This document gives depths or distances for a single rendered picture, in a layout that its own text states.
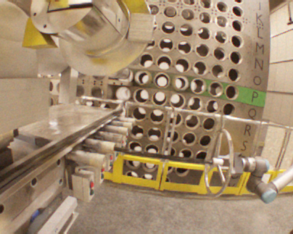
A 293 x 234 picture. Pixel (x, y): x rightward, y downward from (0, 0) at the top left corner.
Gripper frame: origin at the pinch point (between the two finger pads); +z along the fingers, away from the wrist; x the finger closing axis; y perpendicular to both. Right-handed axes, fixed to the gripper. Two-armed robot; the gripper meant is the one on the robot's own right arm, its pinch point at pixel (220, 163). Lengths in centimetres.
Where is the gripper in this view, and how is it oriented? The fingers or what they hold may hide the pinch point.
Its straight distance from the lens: 98.2
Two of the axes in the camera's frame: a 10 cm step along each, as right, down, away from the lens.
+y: 0.3, -6.1, -7.9
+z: -9.9, -1.4, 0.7
